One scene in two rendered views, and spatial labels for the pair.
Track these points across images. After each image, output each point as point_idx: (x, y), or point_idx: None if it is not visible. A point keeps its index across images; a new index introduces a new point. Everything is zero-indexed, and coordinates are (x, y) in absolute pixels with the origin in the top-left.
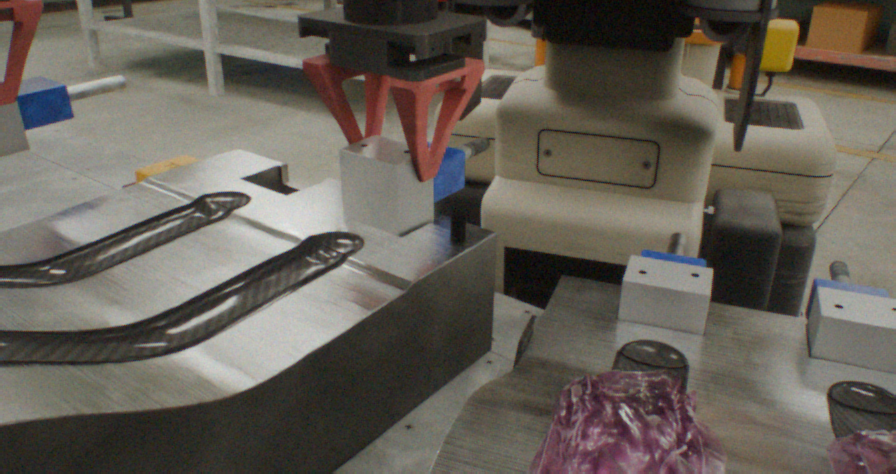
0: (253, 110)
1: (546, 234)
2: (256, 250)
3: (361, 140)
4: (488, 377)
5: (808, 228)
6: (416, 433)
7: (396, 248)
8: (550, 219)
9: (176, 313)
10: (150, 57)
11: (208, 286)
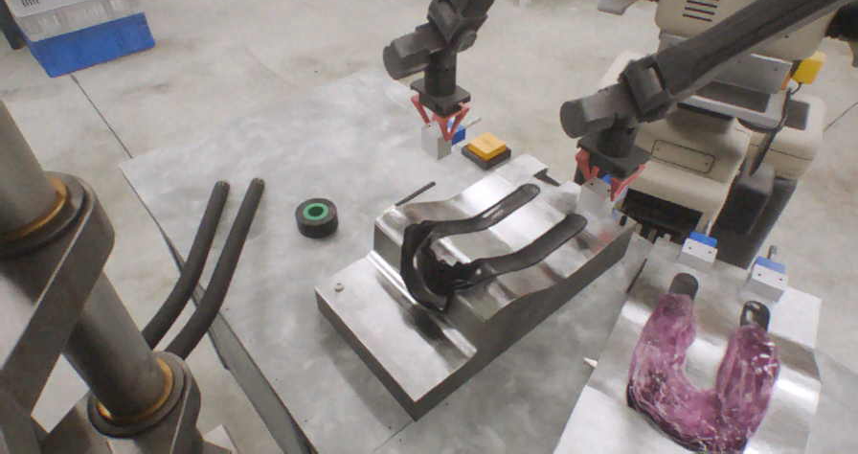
0: None
1: (649, 187)
2: (549, 219)
3: (590, 180)
4: (622, 269)
5: (793, 180)
6: (597, 288)
7: (599, 226)
8: (653, 181)
9: (530, 246)
10: None
11: (536, 236)
